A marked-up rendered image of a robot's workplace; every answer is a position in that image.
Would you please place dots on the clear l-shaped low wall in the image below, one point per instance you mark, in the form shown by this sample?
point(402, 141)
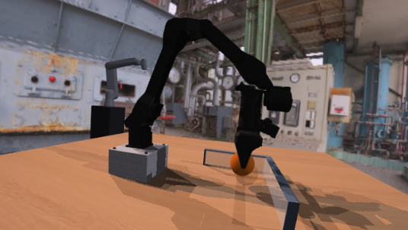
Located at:
point(222, 160)

